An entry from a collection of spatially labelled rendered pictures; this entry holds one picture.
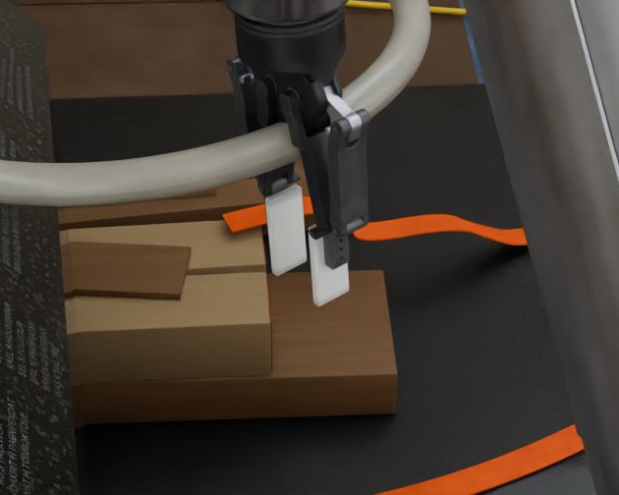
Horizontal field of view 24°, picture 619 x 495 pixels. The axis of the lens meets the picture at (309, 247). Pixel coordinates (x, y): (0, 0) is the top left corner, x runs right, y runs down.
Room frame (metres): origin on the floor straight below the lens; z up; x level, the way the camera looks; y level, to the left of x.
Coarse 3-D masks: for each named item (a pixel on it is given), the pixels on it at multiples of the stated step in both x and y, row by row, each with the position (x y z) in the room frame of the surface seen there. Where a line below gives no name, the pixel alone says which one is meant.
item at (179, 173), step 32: (416, 0) 1.03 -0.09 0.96; (416, 32) 0.97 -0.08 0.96; (384, 64) 0.92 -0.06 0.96; (416, 64) 0.94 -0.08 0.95; (352, 96) 0.88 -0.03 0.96; (384, 96) 0.89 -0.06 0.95; (288, 128) 0.84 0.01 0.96; (0, 160) 0.82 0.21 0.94; (128, 160) 0.81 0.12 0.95; (160, 160) 0.80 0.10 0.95; (192, 160) 0.80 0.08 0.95; (224, 160) 0.81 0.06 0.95; (256, 160) 0.81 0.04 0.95; (288, 160) 0.83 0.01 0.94; (0, 192) 0.80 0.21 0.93; (32, 192) 0.79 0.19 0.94; (64, 192) 0.79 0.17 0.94; (96, 192) 0.79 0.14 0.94; (128, 192) 0.79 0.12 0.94; (160, 192) 0.79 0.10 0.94
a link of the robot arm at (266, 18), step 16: (224, 0) 0.84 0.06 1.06; (240, 0) 0.82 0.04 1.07; (256, 0) 0.81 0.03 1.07; (272, 0) 0.81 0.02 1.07; (288, 0) 0.81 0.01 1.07; (304, 0) 0.81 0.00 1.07; (320, 0) 0.81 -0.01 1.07; (336, 0) 0.82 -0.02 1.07; (240, 16) 0.82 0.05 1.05; (256, 16) 0.81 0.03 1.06; (272, 16) 0.81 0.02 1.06; (288, 16) 0.81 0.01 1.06; (304, 16) 0.81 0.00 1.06; (320, 16) 0.81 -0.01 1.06
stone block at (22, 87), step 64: (0, 0) 1.51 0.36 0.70; (0, 64) 1.37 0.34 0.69; (0, 128) 1.25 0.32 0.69; (0, 256) 1.04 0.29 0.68; (64, 256) 1.19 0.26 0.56; (0, 320) 0.96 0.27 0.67; (64, 320) 1.02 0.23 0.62; (0, 384) 0.88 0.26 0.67; (64, 384) 0.93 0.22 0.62; (0, 448) 0.81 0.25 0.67; (64, 448) 0.85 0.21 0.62
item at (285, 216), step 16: (288, 192) 0.86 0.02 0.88; (272, 208) 0.85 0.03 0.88; (288, 208) 0.86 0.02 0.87; (272, 224) 0.85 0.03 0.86; (288, 224) 0.86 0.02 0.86; (304, 224) 0.87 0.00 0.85; (272, 240) 0.85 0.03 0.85; (288, 240) 0.86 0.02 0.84; (304, 240) 0.87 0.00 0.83; (272, 256) 0.85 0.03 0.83; (288, 256) 0.86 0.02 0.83; (304, 256) 0.87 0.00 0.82; (272, 272) 0.85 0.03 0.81
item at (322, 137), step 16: (288, 96) 0.83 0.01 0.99; (288, 112) 0.82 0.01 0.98; (304, 128) 0.82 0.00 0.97; (320, 128) 0.84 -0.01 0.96; (304, 144) 0.82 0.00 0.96; (320, 144) 0.83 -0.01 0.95; (304, 160) 0.82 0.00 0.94; (320, 160) 0.82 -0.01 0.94; (320, 176) 0.82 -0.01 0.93; (320, 192) 0.81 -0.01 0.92; (320, 208) 0.81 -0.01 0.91; (320, 224) 0.81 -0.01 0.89
